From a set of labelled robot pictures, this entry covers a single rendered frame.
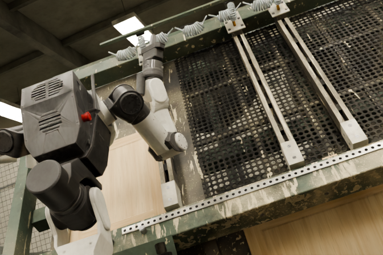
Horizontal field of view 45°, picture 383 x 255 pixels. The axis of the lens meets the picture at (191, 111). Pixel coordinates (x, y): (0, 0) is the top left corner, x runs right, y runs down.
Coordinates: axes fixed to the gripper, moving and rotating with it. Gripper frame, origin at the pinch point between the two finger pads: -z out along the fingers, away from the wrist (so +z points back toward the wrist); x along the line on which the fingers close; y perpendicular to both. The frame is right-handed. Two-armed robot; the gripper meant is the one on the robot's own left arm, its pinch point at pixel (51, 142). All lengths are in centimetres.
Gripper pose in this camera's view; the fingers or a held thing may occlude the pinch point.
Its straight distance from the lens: 240.0
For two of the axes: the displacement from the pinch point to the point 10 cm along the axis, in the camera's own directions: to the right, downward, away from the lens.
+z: -0.4, 1.4, -9.9
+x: 3.4, 9.3, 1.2
